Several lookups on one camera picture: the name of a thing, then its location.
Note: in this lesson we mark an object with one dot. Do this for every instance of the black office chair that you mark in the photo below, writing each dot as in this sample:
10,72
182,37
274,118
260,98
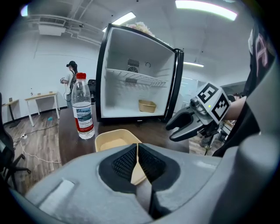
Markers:
8,153

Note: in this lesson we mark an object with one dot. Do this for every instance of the person's black shirt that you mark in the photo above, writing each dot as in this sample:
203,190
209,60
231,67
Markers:
258,72

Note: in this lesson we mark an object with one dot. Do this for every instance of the black mini fridge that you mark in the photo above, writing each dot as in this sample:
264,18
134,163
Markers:
131,52

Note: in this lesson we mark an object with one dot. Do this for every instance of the ceiling air conditioner unit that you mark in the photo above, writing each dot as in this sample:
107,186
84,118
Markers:
52,26

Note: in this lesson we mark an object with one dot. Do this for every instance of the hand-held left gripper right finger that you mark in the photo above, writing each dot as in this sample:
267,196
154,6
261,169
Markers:
188,179

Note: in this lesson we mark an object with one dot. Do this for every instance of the person's right forearm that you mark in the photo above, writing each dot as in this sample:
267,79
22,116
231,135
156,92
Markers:
237,108

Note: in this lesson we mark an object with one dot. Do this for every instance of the beige rectangular container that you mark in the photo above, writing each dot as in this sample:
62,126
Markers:
147,106
113,140

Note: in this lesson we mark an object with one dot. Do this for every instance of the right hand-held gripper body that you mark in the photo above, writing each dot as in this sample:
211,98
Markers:
215,102

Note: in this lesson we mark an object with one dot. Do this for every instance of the small teal object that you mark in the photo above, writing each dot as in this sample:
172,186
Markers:
50,119

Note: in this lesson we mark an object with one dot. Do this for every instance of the long ceiling light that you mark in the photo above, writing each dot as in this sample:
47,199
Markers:
193,64
205,8
122,20

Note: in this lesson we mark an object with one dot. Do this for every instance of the black tripod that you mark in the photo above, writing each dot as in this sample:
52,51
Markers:
207,140

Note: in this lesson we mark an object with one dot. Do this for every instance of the white table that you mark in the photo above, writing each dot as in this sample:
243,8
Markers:
41,97

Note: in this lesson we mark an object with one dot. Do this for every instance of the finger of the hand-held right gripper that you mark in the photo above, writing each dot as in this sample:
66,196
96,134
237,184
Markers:
188,130
178,117

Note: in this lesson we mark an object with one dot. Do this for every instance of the wooden desk black leg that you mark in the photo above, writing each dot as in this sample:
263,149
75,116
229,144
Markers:
11,103

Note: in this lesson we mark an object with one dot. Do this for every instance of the pale flower bouquet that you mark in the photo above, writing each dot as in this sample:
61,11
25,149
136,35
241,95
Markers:
142,27

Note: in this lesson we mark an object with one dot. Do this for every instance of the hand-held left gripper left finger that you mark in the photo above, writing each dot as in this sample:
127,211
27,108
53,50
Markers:
83,186

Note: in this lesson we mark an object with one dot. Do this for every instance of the clear water bottle red cap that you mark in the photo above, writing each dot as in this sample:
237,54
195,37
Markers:
83,105

